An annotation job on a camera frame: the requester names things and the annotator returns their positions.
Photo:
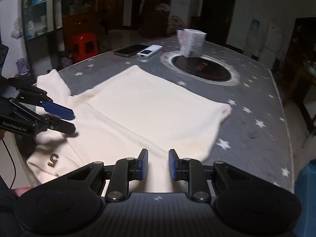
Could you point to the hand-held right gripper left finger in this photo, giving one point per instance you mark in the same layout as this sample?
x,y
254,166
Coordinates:
x,y
144,164

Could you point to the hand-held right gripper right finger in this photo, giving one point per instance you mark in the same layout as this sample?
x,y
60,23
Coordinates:
x,y
172,164

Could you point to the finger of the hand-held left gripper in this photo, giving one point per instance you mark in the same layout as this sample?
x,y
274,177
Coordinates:
x,y
60,111
61,127

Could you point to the cream knit garment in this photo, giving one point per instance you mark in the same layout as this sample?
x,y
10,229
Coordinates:
x,y
148,108

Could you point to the purple patterned pot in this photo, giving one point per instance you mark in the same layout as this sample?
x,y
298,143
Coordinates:
x,y
23,68

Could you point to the red plastic stool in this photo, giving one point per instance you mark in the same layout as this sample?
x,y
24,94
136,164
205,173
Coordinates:
x,y
84,45

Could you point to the dark smartphone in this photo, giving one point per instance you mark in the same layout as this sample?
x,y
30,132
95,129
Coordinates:
x,y
129,50

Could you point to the round built-in induction cooktop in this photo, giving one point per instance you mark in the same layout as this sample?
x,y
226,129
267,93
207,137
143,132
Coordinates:
x,y
202,70

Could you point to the grey star-print tablecloth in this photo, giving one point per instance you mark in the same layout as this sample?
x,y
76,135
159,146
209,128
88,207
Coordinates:
x,y
256,103

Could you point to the white remote control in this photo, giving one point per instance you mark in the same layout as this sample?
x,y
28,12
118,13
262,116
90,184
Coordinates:
x,y
149,51

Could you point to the white tissue pack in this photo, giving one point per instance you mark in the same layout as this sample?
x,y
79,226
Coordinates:
x,y
192,43

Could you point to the blue covered sofa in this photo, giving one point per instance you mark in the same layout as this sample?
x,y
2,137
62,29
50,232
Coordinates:
x,y
306,197

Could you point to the polka-dot play tent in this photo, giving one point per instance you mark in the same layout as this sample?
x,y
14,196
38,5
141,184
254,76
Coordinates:
x,y
177,26

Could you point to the white refrigerator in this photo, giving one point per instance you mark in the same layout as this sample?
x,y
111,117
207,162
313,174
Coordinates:
x,y
271,44

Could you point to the dark wooden door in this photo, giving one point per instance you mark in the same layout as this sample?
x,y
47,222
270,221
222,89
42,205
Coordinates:
x,y
217,14

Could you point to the blue water bottle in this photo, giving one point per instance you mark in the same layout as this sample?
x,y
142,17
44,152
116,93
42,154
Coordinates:
x,y
254,26

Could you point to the tall wooden shelf unit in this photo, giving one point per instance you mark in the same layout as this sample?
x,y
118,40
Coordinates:
x,y
300,42

